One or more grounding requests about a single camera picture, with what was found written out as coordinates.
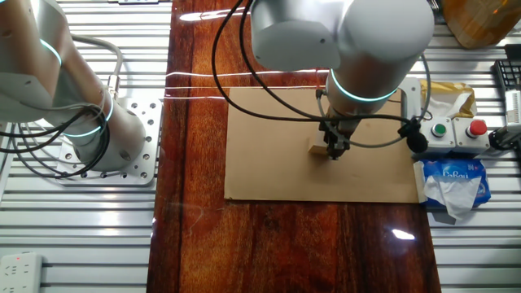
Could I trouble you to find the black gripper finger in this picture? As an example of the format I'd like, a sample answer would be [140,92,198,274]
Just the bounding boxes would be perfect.
[327,140,347,160]

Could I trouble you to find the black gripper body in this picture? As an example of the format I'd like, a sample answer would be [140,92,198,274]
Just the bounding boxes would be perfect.
[318,116,352,143]

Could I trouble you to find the light wooden block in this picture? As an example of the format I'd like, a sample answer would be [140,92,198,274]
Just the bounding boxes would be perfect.
[308,142,329,158]

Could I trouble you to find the brown cardboard sheet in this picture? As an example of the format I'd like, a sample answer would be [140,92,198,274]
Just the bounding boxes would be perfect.
[223,87,420,203]

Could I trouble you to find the blue tissue pack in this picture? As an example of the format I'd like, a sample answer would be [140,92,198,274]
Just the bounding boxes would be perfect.
[413,157,493,221]

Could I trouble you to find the glossy red wooden board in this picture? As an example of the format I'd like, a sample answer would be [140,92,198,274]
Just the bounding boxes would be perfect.
[146,0,443,293]

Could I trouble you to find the gold tissue pack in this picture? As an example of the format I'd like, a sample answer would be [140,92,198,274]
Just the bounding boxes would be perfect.
[418,79,478,120]

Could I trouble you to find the red push button box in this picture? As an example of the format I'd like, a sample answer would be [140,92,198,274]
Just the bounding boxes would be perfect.
[452,117,491,155]

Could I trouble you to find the brown cardboard box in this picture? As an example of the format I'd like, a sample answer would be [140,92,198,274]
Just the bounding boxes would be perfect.
[441,0,521,50]

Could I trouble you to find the black keyboard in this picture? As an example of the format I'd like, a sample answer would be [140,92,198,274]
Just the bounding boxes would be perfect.
[494,59,521,93]

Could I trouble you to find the white power strip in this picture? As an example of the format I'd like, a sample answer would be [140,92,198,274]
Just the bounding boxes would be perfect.
[0,251,44,293]

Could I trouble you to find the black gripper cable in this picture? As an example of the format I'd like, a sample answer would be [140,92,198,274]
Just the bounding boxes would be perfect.
[211,0,432,150]

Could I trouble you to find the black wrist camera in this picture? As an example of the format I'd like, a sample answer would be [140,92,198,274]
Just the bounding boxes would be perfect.
[397,117,430,155]

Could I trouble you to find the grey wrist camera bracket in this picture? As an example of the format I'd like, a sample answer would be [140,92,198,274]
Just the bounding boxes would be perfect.
[397,77,422,123]

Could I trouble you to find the silver vented camera with label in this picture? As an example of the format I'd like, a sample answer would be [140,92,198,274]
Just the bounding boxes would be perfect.
[504,89,521,125]

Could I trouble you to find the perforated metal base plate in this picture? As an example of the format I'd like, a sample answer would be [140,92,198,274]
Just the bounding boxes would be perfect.
[55,97,164,187]

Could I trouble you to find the thick grey base cable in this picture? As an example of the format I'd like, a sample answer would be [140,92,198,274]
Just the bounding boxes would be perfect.
[71,34,125,101]

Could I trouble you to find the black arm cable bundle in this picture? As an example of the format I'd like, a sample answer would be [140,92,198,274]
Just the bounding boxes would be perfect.
[0,107,112,180]

